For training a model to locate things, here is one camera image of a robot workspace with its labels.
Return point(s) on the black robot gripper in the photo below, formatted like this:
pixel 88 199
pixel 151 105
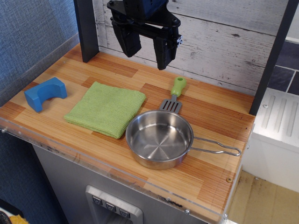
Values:
pixel 149 18

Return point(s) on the green towel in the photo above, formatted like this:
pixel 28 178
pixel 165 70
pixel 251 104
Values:
pixel 106 109

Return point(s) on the yellow object at corner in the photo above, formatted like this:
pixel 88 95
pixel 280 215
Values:
pixel 18 220

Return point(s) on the stainless steel pan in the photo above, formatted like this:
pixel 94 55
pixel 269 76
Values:
pixel 161 140

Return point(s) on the blue arch block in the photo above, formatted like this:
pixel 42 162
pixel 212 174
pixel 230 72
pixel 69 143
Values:
pixel 52 88

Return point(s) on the grey toy fridge cabinet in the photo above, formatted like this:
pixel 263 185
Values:
pixel 163 197

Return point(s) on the clear acrylic table edge guard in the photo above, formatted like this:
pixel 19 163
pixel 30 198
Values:
pixel 215 172

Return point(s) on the silver dispenser button panel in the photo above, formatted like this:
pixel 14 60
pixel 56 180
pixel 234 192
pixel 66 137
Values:
pixel 108 209

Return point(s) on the white ridged side unit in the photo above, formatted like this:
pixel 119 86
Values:
pixel 273 146

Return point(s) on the green handled grey spatula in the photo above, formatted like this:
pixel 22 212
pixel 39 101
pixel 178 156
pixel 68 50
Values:
pixel 172 104

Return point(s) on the dark right frame post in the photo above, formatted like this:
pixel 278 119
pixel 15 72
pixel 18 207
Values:
pixel 274 54

